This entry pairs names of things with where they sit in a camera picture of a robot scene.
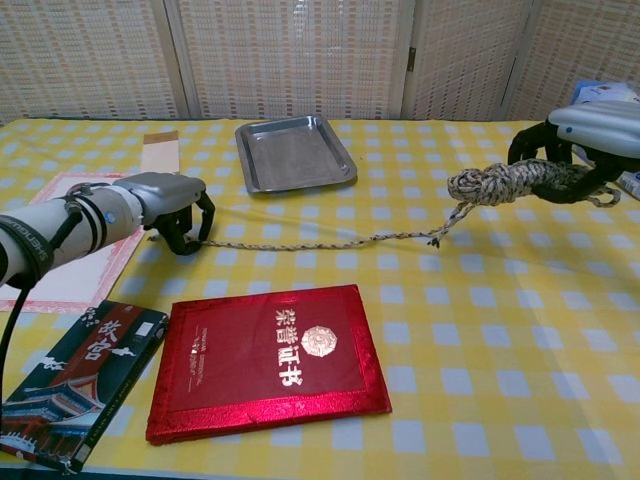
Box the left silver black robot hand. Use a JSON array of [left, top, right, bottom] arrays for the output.
[[113, 172, 217, 257]]

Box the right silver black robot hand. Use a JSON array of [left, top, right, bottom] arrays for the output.
[[507, 99, 640, 205]]

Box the speckled braided rope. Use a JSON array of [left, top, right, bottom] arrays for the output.
[[197, 158, 621, 251]]

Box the blue white tissue pack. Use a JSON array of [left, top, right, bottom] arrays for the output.
[[572, 79, 640, 199]]

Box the white certificate with red border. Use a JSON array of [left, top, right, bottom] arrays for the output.
[[0, 172, 151, 314]]

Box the rectangular steel tray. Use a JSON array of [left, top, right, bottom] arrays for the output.
[[234, 115, 359, 196]]

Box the woven folding screen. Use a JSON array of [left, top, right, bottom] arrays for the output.
[[0, 0, 640, 126]]

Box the red certificate folder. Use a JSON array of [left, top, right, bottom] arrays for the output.
[[145, 283, 393, 447]]

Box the dark palace print book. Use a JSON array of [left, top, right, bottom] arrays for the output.
[[0, 299, 169, 475]]

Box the yellow white checked tablecloth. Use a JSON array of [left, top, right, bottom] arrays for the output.
[[0, 118, 640, 480]]

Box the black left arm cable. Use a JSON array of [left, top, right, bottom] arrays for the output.
[[0, 279, 32, 419]]

